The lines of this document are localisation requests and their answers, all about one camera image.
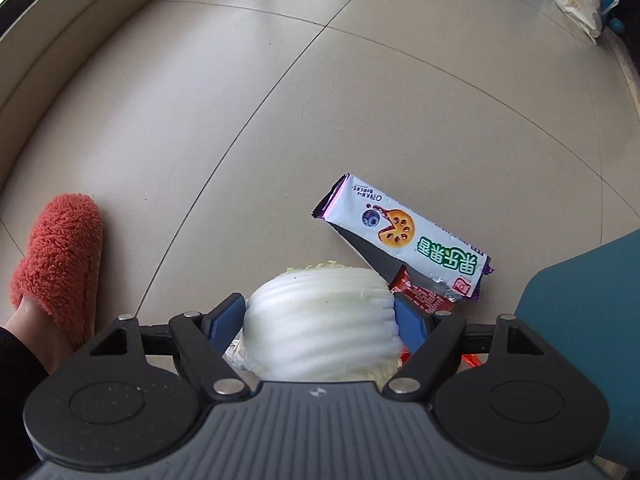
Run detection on red fuzzy slipper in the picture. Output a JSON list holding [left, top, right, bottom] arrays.
[[10, 194, 103, 349]]

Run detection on red snack wrapper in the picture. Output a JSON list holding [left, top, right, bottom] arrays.
[[390, 266, 454, 314]]

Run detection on cream tote bag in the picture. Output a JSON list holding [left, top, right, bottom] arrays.
[[554, 0, 603, 44]]

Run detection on person's bare ankle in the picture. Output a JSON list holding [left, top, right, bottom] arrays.
[[3, 296, 74, 374]]

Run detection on dark teal trash bin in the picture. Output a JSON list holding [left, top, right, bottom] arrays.
[[515, 231, 640, 471]]

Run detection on white purple biscuit packet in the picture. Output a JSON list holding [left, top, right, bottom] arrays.
[[311, 174, 492, 301]]

